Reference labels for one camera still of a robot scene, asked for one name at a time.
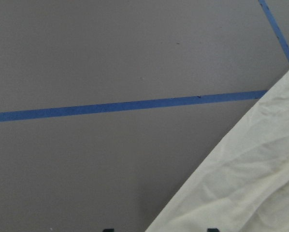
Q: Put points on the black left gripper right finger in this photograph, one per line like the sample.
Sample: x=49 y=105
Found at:
x=212 y=230

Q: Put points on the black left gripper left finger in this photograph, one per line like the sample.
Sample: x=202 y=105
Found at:
x=109 y=230

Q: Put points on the cream long-sleeve printed shirt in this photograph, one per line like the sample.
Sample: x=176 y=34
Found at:
x=243 y=184

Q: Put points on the brown table cover mat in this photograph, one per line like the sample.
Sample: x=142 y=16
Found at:
x=87 y=173

